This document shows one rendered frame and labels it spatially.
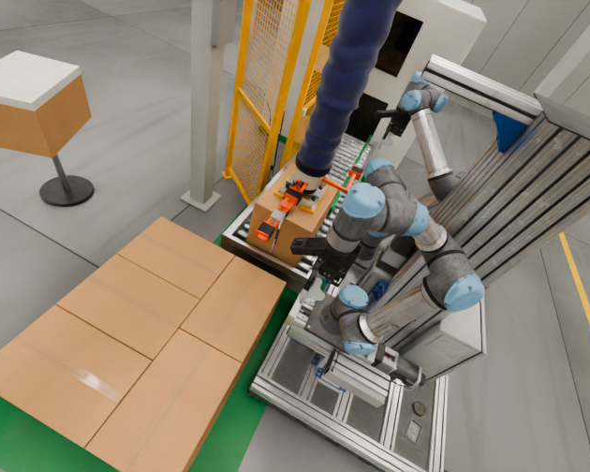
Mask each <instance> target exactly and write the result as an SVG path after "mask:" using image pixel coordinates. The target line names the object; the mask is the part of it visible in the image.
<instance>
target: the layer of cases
mask: <svg viewBox="0 0 590 472"><path fill-rule="evenodd" d="M286 284H287V282H285V281H283V280H281V279H279V278H277V277H275V276H274V275H272V274H270V273H267V272H265V271H263V270H261V269H260V268H259V267H257V266H255V265H253V264H251V263H249V262H247V261H245V260H243V259H241V258H239V257H237V256H235V255H233V254H231V253H230V252H228V251H226V250H224V249H223V248H221V247H219V246H217V245H215V244H213V243H210V242H208V241H207V240H205V239H203V238H201V237H200V236H198V235H196V234H194V233H192V232H190V231H189V230H187V229H184V228H182V227H180V226H178V225H176V224H174V223H172V222H171V221H169V220H168V219H166V218H164V217H162V216H161V217H160V218H159V219H157V220H156V221H155V222H154V223H153V224H152V225H151V226H150V227H149V228H147V229H146V230H145V231H144V232H143V233H141V234H140V235H139V236H138V237H136V238H135V239H134V240H133V241H132V242H130V243H129V244H128V245H127V246H125V247H124V248H123V249H122V250H121V251H119V252H118V253H117V254H116V255H115V256H113V257H112V258H111V259H110V260H108V261H107V262H106V263H105V264H103V265H102V266H101V267H100V268H99V269H97V270H96V271H95V272H94V273H92V274H91V275H90V276H89V277H88V278H86V279H85V280H84V281H83V282H82V283H80V284H79V285H78V286H77V287H75V288H74V289H73V290H72V291H70V292H69V293H68V294H67V295H66V296H65V297H64V298H63V299H62V300H61V301H59V302H58V303H57V304H56V305H54V306H53V307H52V308H51V309H50V310H48V311H47V312H46V313H45V314H43V315H42V316H41V317H40V318H38V319H37V320H36V321H35V322H34V323H32V324H31V325H30V326H29V327H28V328H26V329H25V330H24V331H23V332H21V333H20V334H19V335H18V336H16V337H15V338H14V339H13V340H12V341H10V342H9V343H8V344H7V345H6V346H4V347H3V348H2V349H1V350H0V396H1V397H2V398H4V399H5V400H7V401H9V402H10V403H12V404H13V405H15V406H16V407H18V408H20V409H21V410H23V411H24V412H26V413H28V414H29V415H31V416H32V417H34V418H36V419H37V420H39V421H41V422H43V423H44V424H46V425H47V426H49V427H51V428H52V429H53V430H54V431H56V432H58V433H59V434H61V435H63V436H65V437H66V438H68V439H69V440H71V441H73V442H74V443H76V444H78V445H79V446H81V447H82V448H84V449H86V450H88V451H89V452H91V453H93V454H94V455H95V456H96V457H98V458H100V459H101V460H103V461H104V462H106V463H108V464H109V465H111V466H113V467H115V468H116V469H118V470H119V471H121V472H186V471H187V469H188V467H189V466H190V465H191V463H192V461H193V459H194V457H195V455H196V454H197V452H198V450H199V447H200V445H201V444H202V442H203V440H204V438H205V436H206V435H207V434H208V432H209V430H210V428H211V426H212V424H213V423H214V420H215V418H216V416H217V414H218V413H219V411H220V409H221V407H222V405H223V404H224V403H225V401H226V399H227V397H228V395H229V393H230V391H231V389H232V387H233V385H234V383H235V382H236V380H237V378H238V376H239V374H240V372H241V371H242V370H243V367H244V365H245V363H246V362H247V360H248V358H249V356H250V354H251V352H252V350H253V349H254V347H255V345H256V343H257V341H258V339H259V337H260V336H261V334H262V332H263V330H264V329H265V327H266V325H267V323H268V321H269V319H270V318H271V316H272V314H273V311H274V309H275V307H276V305H277V304H278V301H279V299H280V297H281V295H282V293H283V290H284V288H285V286H286Z"/></svg>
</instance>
